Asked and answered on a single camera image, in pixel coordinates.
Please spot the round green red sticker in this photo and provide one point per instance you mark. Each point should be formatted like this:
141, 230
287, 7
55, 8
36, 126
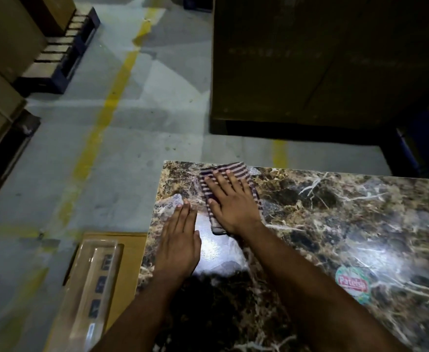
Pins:
353, 284

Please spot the checked cloth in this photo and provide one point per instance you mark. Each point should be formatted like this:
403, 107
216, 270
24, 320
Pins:
233, 167

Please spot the person's right forearm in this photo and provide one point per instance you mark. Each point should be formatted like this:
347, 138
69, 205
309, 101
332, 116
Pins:
328, 304

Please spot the person's left hand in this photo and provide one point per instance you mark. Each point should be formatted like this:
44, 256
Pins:
179, 249

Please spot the person's left forearm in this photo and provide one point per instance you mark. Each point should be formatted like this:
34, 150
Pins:
137, 318

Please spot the dark floor pallet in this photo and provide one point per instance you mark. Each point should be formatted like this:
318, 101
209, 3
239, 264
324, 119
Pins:
9, 153

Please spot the brown cardboard box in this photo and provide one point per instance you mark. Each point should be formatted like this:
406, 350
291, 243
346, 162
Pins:
56, 12

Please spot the blue pallet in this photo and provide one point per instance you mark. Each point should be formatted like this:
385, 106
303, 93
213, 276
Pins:
53, 65

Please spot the marble pattern table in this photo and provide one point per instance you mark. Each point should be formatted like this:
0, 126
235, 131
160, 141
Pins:
310, 216

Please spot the large dark cardboard box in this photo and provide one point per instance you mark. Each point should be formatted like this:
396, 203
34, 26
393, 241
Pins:
310, 58

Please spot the person's right hand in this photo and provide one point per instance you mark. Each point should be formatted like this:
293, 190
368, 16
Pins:
236, 208

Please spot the clear plastic tray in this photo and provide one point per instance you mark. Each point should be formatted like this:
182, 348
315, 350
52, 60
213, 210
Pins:
78, 289

